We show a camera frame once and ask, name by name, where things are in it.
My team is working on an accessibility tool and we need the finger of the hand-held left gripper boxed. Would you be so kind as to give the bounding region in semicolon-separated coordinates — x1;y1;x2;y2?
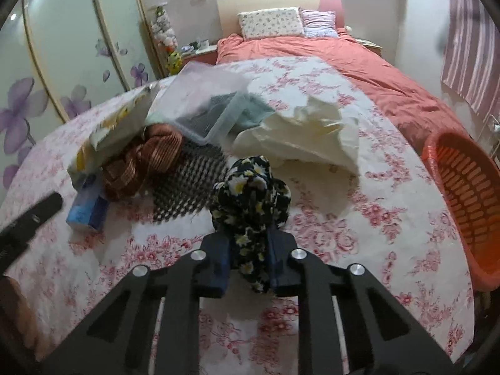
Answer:
0;191;64;251

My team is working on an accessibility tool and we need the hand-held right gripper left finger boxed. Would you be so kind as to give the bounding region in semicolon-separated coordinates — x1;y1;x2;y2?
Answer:
43;232;237;375

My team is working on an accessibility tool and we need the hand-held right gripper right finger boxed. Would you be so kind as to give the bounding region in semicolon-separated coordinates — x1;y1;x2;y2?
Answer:
266;228;456;375

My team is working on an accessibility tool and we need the black floral cloth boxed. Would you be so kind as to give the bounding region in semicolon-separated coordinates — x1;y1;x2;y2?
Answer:
209;155;292;294

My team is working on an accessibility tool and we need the black beaded mat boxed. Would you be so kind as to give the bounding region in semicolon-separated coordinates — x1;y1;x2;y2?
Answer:
150;138;231;225

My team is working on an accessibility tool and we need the orange plastic basket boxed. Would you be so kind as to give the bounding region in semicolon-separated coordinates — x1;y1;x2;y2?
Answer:
421;129;500;292

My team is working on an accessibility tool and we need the person's left forearm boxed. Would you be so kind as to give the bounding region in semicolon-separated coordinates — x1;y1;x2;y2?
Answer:
0;277;40;361

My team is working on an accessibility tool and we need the blue box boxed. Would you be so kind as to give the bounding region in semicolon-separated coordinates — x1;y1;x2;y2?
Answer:
66;174;111;231

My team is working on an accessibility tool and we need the yellow floral cloth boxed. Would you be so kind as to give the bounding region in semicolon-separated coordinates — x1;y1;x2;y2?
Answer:
67;84;161;186

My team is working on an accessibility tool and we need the brown striped cloth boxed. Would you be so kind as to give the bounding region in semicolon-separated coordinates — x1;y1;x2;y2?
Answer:
102;123;184;202

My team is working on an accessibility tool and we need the white crumpled cloth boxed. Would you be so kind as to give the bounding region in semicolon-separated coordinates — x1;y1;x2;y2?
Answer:
232;93;361;175

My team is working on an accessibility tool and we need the wardrobe with purple flowers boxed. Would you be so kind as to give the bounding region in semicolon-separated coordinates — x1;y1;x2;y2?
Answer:
0;0;163;192

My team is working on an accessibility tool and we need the grey green cloth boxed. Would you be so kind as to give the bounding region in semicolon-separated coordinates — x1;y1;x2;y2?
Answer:
176;92;276;137

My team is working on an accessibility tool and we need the clear plastic box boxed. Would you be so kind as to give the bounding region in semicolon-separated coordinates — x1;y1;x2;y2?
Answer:
146;62;251;145

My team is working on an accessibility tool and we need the yellow green plush toy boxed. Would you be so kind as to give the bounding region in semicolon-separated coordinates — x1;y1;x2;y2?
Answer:
167;51;184;76

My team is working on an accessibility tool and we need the red nightstand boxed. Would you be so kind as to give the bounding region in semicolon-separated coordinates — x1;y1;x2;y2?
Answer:
183;43;218;65

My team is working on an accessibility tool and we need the salmon duvet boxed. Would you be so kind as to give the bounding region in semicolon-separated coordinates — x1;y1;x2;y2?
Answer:
216;27;475;153

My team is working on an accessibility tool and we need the beige nightstand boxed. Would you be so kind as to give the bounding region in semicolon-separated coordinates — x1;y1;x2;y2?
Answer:
353;37;383;57

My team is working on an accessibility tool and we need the white floral pillow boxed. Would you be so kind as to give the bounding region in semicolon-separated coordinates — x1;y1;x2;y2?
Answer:
237;7;305;40

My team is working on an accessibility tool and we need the purple striped pillow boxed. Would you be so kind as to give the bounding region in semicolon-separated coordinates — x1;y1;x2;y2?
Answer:
301;9;340;39

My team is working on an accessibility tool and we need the beige and red headboard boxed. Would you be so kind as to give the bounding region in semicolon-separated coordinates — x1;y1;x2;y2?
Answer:
217;0;345;42

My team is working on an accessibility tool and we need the pink striped hanging cloth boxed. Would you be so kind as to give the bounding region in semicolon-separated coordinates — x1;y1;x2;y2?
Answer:
441;0;500;117

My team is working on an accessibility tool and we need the string of white plush toys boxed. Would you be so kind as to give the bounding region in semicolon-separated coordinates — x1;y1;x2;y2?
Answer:
150;6;179;53

